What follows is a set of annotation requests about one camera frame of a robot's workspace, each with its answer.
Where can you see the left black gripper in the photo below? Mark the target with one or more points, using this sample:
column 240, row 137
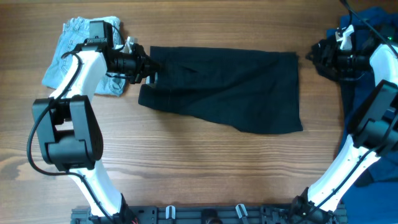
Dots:
column 143, row 68

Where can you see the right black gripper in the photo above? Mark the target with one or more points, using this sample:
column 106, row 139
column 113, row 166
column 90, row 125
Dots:
column 343, row 72

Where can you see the black shorts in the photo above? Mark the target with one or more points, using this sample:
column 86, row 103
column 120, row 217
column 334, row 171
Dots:
column 251, row 90

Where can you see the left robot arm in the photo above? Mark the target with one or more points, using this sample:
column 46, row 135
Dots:
column 66, row 127

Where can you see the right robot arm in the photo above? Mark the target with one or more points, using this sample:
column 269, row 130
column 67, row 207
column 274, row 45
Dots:
column 372, row 133

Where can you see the blue garment pile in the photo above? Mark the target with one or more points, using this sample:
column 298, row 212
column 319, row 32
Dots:
column 374, row 198

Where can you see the folded light blue jeans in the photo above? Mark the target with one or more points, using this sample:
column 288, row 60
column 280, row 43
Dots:
column 76, row 31

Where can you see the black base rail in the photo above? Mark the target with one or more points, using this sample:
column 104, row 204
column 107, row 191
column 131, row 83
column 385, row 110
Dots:
column 265, row 214

